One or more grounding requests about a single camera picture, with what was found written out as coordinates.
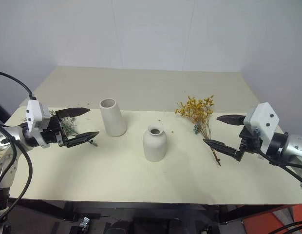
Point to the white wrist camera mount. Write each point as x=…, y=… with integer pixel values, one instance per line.
x=263, y=117
x=33, y=112

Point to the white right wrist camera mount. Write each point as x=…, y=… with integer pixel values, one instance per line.
x=263, y=117

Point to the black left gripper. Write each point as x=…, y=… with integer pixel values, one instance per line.
x=54, y=136

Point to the tall white cylinder vase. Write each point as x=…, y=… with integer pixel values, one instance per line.
x=113, y=119

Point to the small metal clamp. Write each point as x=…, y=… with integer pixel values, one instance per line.
x=85, y=223

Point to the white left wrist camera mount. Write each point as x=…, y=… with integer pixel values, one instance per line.
x=33, y=112

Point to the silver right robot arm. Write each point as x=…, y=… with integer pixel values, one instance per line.
x=297, y=146

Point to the green dried sprig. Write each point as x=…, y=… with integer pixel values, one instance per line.
x=70, y=130

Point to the yellow dried flower bunch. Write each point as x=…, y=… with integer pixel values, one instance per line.
x=197, y=108

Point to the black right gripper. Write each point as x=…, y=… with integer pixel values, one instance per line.
x=251, y=142

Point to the white bottle-shaped vase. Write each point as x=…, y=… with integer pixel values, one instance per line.
x=154, y=146

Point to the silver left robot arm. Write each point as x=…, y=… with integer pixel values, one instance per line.
x=12, y=133

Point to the black table frame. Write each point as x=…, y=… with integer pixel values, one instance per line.
x=43, y=207

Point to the orange red floor object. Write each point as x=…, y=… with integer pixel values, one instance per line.
x=263, y=221

